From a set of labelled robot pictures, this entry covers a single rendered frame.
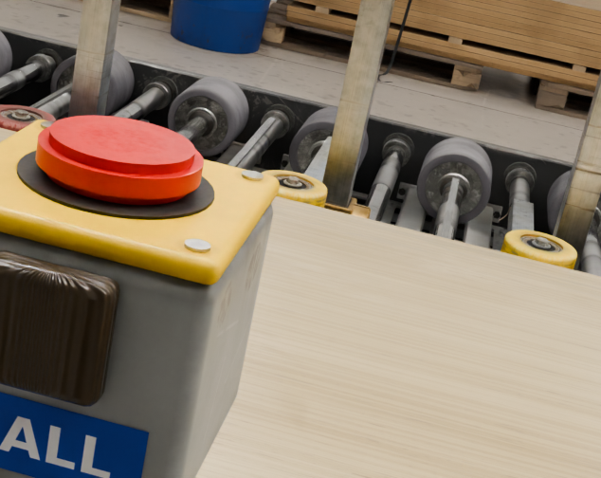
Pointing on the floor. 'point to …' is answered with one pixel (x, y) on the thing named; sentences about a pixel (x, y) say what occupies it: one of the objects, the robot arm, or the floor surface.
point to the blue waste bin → (220, 24)
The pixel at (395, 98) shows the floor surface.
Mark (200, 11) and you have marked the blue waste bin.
